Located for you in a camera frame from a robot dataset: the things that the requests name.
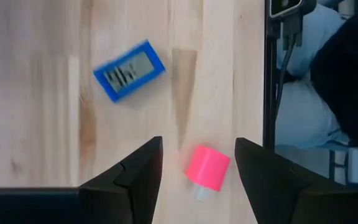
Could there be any blue digital clock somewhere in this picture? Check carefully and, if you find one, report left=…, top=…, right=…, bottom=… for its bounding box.
left=92, top=39, right=167, bottom=103

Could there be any person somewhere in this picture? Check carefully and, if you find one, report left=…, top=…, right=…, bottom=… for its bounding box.
left=275, top=0, right=358, bottom=150

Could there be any pink plug adapter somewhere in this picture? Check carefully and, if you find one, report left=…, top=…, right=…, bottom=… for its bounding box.
left=184, top=144, right=231, bottom=202

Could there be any black camera cable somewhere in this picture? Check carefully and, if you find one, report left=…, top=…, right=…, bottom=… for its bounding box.
left=275, top=15, right=304, bottom=113

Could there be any black table-level camera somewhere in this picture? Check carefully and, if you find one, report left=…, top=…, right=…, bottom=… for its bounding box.
left=268, top=0, right=318, bottom=20

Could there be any black aluminium table frame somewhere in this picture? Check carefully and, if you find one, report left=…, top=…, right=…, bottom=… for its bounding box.
left=262, top=0, right=281, bottom=152

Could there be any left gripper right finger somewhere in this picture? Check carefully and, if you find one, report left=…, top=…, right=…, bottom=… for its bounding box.
left=234, top=137, right=358, bottom=224

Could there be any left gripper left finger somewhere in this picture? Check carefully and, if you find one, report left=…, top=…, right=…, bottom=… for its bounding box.
left=0, top=136, right=164, bottom=224

